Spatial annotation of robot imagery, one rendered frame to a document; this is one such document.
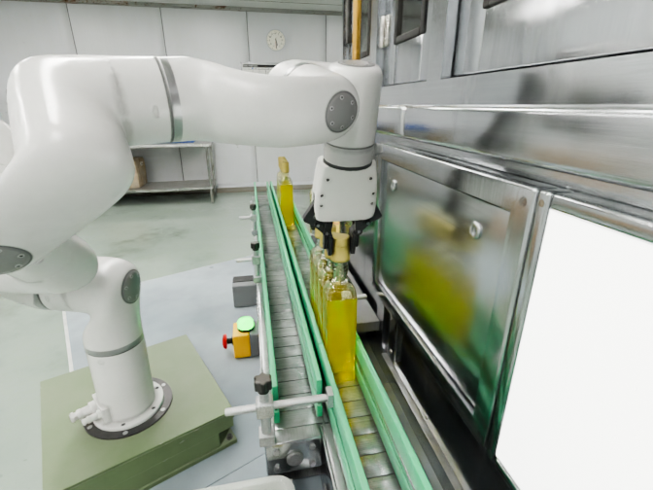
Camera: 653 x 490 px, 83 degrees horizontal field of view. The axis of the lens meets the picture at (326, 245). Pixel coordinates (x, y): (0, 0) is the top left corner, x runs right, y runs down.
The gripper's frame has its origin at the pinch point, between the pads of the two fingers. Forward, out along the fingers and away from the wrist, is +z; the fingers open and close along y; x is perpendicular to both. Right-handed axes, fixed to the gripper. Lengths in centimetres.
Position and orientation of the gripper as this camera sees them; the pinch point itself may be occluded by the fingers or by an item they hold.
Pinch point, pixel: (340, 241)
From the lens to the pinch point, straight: 65.3
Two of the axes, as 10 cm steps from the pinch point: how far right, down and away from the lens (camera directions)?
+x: 1.8, 5.7, -8.0
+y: -9.8, 0.7, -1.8
